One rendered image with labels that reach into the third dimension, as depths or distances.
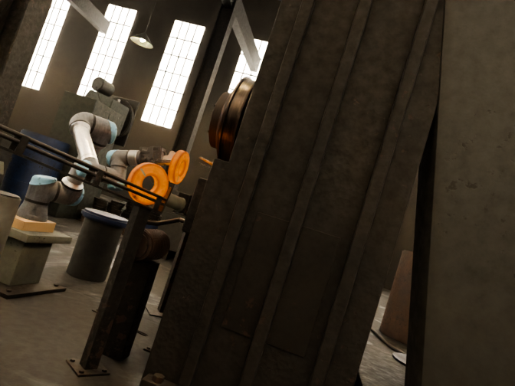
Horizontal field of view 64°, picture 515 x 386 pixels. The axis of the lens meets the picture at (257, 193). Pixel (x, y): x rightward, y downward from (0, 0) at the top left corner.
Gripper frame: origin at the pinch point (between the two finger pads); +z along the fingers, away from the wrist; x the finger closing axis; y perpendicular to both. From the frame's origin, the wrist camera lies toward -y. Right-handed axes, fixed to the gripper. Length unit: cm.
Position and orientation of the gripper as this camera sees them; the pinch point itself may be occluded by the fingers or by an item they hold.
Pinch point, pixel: (180, 163)
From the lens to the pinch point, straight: 193.3
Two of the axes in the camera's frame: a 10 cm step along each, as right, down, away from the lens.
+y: 0.4, -10.0, 0.8
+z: 9.9, 0.2, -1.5
